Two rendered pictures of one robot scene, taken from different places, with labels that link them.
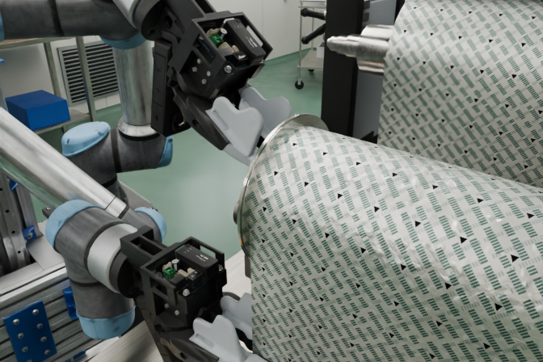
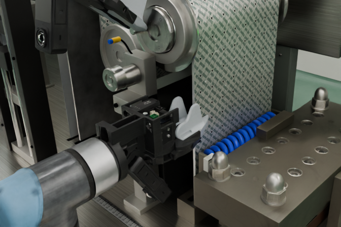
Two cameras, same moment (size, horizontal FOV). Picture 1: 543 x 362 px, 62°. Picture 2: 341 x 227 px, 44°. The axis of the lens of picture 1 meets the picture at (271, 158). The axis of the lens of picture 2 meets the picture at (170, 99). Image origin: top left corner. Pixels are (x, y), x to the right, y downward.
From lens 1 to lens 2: 0.69 m
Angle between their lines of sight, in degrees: 72
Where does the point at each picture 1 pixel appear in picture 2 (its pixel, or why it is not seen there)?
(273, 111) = not seen: outside the picture
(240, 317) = not seen: hidden behind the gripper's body
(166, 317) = (165, 146)
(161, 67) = not seen: outside the picture
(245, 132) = (139, 5)
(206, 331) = (185, 126)
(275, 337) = (205, 96)
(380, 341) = (242, 47)
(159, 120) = (63, 38)
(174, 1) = not seen: outside the picture
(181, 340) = (183, 143)
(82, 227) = (60, 170)
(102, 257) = (106, 160)
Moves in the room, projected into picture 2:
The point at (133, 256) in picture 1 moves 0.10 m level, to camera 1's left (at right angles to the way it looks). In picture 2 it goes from (125, 135) to (106, 179)
